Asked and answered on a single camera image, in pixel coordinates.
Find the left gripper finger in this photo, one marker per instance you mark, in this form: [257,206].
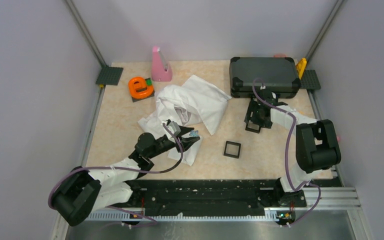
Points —
[185,130]
[187,142]

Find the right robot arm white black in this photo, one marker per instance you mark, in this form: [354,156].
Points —
[311,144]

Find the black square frame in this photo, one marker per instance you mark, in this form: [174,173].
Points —
[232,149]
[252,127]

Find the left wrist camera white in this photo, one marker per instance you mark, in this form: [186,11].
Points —
[172,128]

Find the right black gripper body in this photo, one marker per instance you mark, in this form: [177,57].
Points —
[254,107]

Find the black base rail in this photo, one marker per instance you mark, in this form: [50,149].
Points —
[220,200]

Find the left grey baseplate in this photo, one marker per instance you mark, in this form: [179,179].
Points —
[109,75]

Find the white garment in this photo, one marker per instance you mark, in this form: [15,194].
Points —
[196,101]

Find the black hard case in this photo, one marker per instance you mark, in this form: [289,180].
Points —
[278,74]

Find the yellow toy bracket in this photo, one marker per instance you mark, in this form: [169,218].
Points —
[301,67]

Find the grey square base plate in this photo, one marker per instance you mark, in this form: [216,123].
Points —
[143,94]

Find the orange tape dispenser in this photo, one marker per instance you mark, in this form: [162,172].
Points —
[140,87]

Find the grey baseplate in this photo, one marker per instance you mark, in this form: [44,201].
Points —
[109,75]
[310,81]

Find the right grey baseplate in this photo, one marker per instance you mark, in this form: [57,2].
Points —
[310,81]

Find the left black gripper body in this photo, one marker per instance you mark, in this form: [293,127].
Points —
[163,146]

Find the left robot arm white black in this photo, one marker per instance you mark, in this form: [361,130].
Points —
[87,189]

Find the pink wedge stand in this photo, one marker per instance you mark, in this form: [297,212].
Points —
[161,70]

